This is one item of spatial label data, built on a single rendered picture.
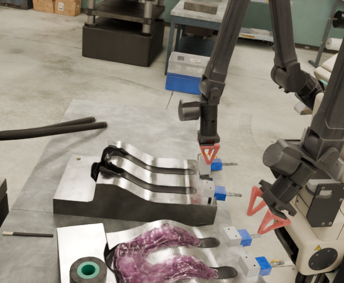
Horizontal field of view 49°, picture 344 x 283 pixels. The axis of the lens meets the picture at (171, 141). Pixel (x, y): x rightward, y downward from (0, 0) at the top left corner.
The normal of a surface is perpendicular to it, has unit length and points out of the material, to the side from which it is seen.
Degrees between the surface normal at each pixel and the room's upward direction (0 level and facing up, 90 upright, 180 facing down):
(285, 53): 81
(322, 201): 90
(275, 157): 64
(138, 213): 90
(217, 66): 76
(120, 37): 90
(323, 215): 90
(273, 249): 0
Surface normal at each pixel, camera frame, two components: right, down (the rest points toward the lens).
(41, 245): 0.13, -0.87
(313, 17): -0.14, 0.47
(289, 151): 0.20, 0.49
